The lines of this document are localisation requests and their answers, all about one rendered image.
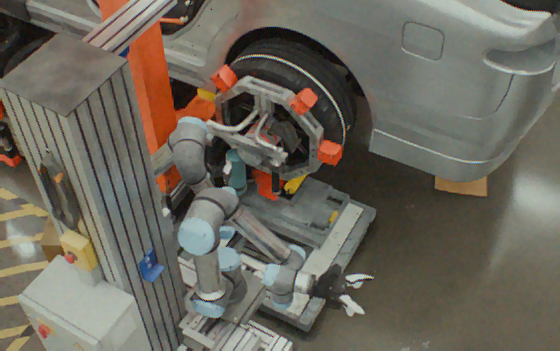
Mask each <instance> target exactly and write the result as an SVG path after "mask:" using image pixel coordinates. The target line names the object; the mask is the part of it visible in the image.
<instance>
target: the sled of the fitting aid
mask: <svg viewBox="0 0 560 351"><path fill-rule="evenodd" d="M348 202H349V194H346V193H345V192H342V191H340V190H335V189H332V191H331V192H330V194H329V195H328V197H327V199H326V200H325V202H324V205H323V206H322V208H321V209H320V211H319V212H318V213H317V215H316V216H315V218H314V219H313V221H312V222H311V224H310V225H309V227H308V229H307V230H306V229H304V228H302V227H300V226H298V225H295V224H293V223H291V222H288V221H286V220H284V219H281V218H279V217H277V216H275V215H273V214H270V213H266V212H263V211H261V210H259V209H257V208H255V207H253V206H250V205H248V204H246V203H243V202H242V206H243V207H244V208H246V209H247V210H248V211H249V212H250V213H252V214H253V215H255V216H256V217H257V219H258V220H259V221H260V222H261V223H263V224H264V225H265V226H266V227H267V228H269V229H271V230H274V231H276V232H278V233H279V234H284V235H286V236H289V237H291V238H293V239H296V240H298V241H300V242H302V243H304V244H306V245H309V246H311V247H313V248H315V249H318V250H321V249H322V247H323V244H324V242H325V240H326V239H327V237H328V236H329V234H330V233H331V232H332V230H333V228H334V227H335V225H336V224H337V222H338V220H339V219H340V217H341V215H342V214H343V212H345V210H346V207H347V205H348Z"/></svg>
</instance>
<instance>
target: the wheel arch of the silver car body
mask: <svg viewBox="0 0 560 351"><path fill-rule="evenodd" d="M295 31H297V30H294V29H291V28H287V27H282V26H274V25H267V26H259V27H255V28H252V29H249V30H247V31H245V32H243V33H242V34H240V35H239V36H238V37H237V38H236V39H235V40H234V41H233V42H232V43H231V44H230V46H229V47H228V49H227V51H226V53H225V56H224V59H223V62H222V67H223V66H224V65H228V67H229V66H230V65H231V64H232V63H233V62H234V61H235V60H236V58H237V57H238V56H239V55H240V54H241V53H242V52H243V51H244V50H245V49H246V48H247V47H248V46H249V45H250V44H252V43H254V42H256V41H258V40H263V39H270V38H278V39H286V40H291V39H292V37H293V35H294V33H295ZM309 37H310V36H308V35H306V34H304V33H302V32H300V31H297V34H296V36H295V38H294V41H297V42H298V43H299V42H300V43H302V44H304V43H305V42H307V41H308V40H309ZM310 38H312V37H310ZM312 39H313V41H314V42H315V43H316V44H317V52H319V54H322V56H323V57H324V58H325V59H327V60H329V61H330V62H332V63H335V64H338V65H341V66H344V67H345V68H346V69H347V71H348V72H349V73H350V74H351V76H352V82H351V90H352V92H353V94H355V95H358V96H361V97H364V98H366V100H367V103H368V105H369V108H370V112H371V117H372V124H373V135H372V141H371V145H370V147H369V149H368V151H369V152H370V150H371V148H372V146H373V142H374V134H375V127H374V119H373V114H372V110H371V106H370V103H369V101H368V99H367V96H366V92H365V90H364V88H363V86H362V85H361V83H360V82H359V81H358V79H357V78H356V76H355V75H354V73H353V72H352V71H351V70H350V68H349V67H348V66H347V65H346V64H345V63H344V61H343V60H342V59H341V58H340V57H339V56H338V55H336V54H335V53H334V52H333V51H332V50H331V49H329V48H328V47H327V46H325V45H324V44H323V43H322V42H321V41H318V40H316V39H314V38H312Z"/></svg>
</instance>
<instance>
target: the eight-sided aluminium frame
mask: <svg viewBox="0 0 560 351"><path fill-rule="evenodd" d="M242 92H248V93H251V94H253V95H257V96H259V97H261V98H263V99H268V100H270V101H274V102H277V103H279V104H281V105H282V106H284V108H285V109H286V110H287V111H288V112H289V114H290V115H291V116H292V117H293V118H294V119H295V121H296V122H297V123H299V124H300V125H301V127H302V129H303V130H304V131H305V132H306V134H307V135H308V136H309V160H306V161H303V162H302V163H299V164H296V165H293V166H291V167H290V166H286V165H285V166H284V167H283V168H282V169H281V170H280V172H279V178H280V179H281V180H285V181H288V180H291V179H294V178H297V177H300V176H302V175H305V174H308V173H311V172H312V173H313V172H314V171H317V170H318V168H320V166H321V165H322V163H323V162H322V161H319V160H318V148H319V147H320V145H322V144H323V142H324V128H323V127H322V125H321V123H318V122H317V121H316V119H315V118H314V117H313V116H312V115H311V113H310V112H309V111H308V110H307V111H306V112H305V113H303V114H302V116H300V115H299V114H298V113H297V112H296V111H295V110H294V109H293V108H292V107H290V103H291V102H292V101H293V100H294V99H295V98H296V95H295V94H294V93H293V92H292V91H290V90H288V89H284V88H281V87H279V86H277V85H274V84H271V83H268V82H265V81H263V80H257V79H255V78H254V77H249V76H247V77H244V78H243V79H241V80H238V81H236V82H235V85H234V86H233V87H232V88H231V89H229V90H227V91H226V92H224V93H222V92H221V91H219V93H218V94H217V95H216V96H215V97H214V98H213V103H214V109H215V118H216V123H220V124H222V125H225V126H232V125H231V122H230V111H229V101H228V100H230V99H232V98H234V97H235V96H236V95H238V94H240V93H242ZM224 140H225V139H224ZM225 141H226V142H227V143H228V144H229V145H230V146H231V147H232V148H237V146H238V145H237V144H234V143H233V142H230V141H228V140H225ZM270 160H271V159H270V158H266V159H263V161H262V162H261V163H260V164H259V165H257V166H254V165H250V164H248V163H246V162H245V163H246V164H247V165H248V166H250V167H251V168H253V167H254V168H257V169H259V170H262V171H264V172H267V173H269V174H272V172H271V170H269V167H268V166H269V162H270Z"/></svg>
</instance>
